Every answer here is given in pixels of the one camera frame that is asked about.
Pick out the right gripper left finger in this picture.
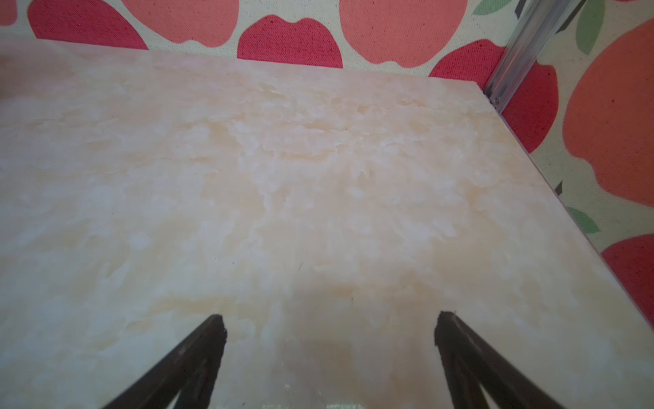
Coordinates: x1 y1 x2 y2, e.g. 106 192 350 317
106 315 228 408

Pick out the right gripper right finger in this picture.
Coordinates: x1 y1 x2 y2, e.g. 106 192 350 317
434 311 562 408

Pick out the right aluminium frame post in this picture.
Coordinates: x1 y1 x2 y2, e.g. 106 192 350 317
484 0 585 113

